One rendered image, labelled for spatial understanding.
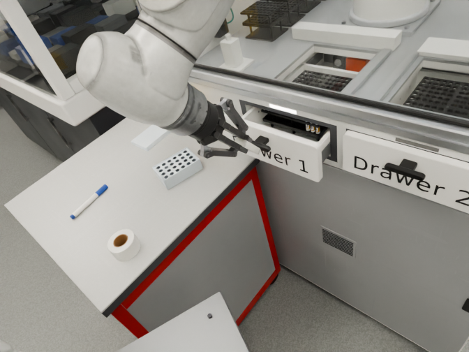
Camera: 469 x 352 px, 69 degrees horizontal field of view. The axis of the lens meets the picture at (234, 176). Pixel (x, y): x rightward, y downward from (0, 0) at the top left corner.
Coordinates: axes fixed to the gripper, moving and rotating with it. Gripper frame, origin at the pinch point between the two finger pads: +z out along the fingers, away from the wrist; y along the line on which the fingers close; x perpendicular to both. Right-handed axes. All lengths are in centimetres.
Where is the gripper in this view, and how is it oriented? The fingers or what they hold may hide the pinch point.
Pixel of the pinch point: (247, 145)
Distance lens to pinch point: 78.6
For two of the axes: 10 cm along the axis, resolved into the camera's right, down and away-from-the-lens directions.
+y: 4.0, -9.2, -0.2
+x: -7.4, -3.3, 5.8
